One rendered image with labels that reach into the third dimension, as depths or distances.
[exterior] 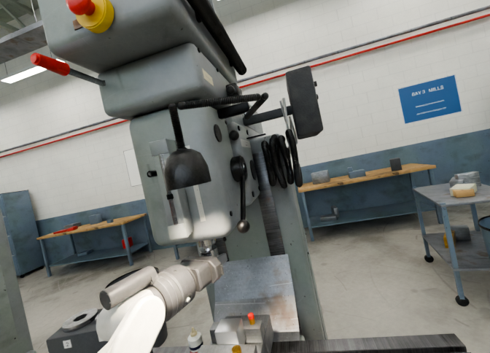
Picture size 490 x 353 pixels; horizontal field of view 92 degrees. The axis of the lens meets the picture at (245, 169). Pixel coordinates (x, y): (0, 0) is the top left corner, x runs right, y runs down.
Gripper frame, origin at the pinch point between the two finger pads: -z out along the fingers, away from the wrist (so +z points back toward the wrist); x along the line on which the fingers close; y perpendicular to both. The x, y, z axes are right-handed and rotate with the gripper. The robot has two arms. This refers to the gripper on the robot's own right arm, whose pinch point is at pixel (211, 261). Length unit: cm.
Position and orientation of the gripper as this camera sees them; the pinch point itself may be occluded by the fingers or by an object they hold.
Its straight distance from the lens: 67.4
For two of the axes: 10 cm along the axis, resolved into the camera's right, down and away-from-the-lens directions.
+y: 2.0, 9.8, 0.0
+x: -8.5, 1.7, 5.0
